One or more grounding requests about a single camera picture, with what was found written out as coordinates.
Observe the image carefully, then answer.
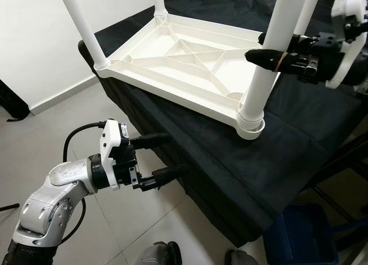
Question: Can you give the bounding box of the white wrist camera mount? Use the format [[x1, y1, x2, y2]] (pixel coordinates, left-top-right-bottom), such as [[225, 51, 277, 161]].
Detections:
[[325, 0, 368, 90], [99, 119, 130, 191]]

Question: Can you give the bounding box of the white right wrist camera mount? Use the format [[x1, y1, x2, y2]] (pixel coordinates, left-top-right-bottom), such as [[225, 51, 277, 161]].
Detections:
[[325, 0, 368, 90]]

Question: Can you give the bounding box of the black robot right foot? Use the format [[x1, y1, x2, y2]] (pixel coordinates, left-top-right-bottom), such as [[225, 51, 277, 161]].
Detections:
[[224, 249, 259, 265]]

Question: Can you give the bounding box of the black robot left foot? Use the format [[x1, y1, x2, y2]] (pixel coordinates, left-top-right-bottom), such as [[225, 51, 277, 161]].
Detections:
[[135, 241, 183, 265]]

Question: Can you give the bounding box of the black robot foot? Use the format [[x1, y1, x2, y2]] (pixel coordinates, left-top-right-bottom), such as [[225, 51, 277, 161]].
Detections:
[[224, 249, 259, 265], [135, 241, 183, 265]]

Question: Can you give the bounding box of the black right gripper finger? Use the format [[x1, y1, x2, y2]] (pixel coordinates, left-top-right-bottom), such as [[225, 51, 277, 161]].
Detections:
[[245, 47, 295, 72], [289, 34, 316, 54]]

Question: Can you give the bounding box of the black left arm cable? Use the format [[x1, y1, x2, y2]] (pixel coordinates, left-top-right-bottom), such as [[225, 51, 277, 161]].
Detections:
[[62, 122, 107, 163]]

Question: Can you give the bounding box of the black tablecloth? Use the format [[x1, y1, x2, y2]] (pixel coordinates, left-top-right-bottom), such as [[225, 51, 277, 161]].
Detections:
[[78, 0, 368, 248]]

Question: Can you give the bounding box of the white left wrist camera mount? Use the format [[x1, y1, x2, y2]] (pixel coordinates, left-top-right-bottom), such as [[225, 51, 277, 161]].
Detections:
[[99, 119, 130, 191]]

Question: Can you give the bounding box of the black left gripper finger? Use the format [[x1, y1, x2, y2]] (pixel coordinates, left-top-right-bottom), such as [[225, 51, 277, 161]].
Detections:
[[131, 133, 172, 149], [138, 164, 190, 191]]

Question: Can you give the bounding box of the white plastic table leg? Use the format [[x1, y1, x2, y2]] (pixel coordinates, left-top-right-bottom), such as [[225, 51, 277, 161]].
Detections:
[[56, 0, 110, 70], [237, 0, 305, 133], [292, 0, 323, 37], [151, 0, 168, 18]]

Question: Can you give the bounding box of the black floor bin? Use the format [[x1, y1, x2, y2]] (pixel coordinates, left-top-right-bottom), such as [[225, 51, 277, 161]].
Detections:
[[0, 78, 30, 121]]

